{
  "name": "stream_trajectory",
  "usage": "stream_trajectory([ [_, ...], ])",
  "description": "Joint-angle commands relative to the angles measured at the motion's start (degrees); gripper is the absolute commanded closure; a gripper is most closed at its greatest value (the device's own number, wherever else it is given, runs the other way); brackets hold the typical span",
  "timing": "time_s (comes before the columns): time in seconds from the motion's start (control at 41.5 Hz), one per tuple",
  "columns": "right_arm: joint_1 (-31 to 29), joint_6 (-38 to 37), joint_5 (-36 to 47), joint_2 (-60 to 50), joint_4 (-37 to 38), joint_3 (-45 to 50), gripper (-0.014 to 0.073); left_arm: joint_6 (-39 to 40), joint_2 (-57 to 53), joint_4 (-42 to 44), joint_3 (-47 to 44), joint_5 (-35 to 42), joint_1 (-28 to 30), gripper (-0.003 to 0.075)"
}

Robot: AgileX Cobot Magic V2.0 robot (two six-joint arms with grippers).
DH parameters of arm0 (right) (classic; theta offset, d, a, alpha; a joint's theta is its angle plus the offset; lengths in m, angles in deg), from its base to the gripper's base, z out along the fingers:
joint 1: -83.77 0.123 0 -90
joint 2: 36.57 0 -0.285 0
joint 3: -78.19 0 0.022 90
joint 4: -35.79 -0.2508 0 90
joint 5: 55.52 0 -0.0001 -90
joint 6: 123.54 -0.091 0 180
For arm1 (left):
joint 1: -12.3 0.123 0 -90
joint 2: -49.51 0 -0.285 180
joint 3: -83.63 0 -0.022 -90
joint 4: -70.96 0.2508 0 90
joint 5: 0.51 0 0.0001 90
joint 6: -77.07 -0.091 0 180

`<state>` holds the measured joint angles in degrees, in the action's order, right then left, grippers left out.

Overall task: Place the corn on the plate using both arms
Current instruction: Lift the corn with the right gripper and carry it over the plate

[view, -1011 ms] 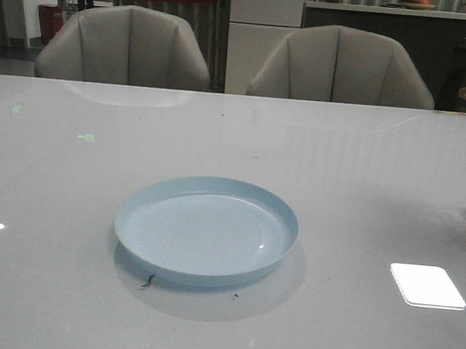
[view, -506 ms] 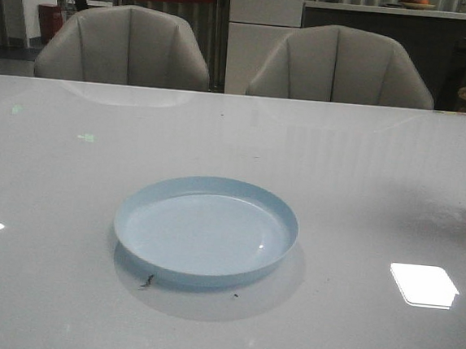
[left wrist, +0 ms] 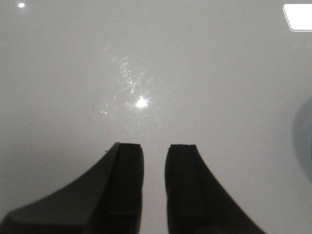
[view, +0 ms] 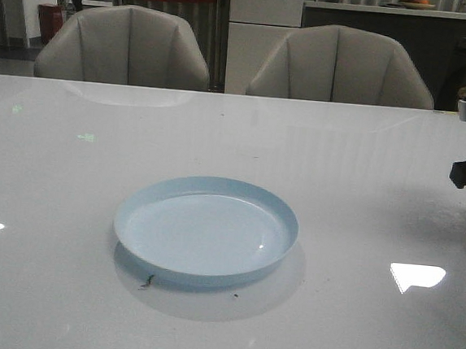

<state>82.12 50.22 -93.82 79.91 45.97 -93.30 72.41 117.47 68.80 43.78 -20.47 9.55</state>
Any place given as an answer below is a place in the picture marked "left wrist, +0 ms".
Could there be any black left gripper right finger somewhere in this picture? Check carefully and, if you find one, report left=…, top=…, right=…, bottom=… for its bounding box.
left=165, top=144, right=263, bottom=234

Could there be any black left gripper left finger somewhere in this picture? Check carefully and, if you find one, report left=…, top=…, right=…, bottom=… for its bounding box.
left=0, top=143, right=144, bottom=234

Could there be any light blue round plate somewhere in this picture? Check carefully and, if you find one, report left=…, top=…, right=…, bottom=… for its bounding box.
left=292, top=98, right=312, bottom=182

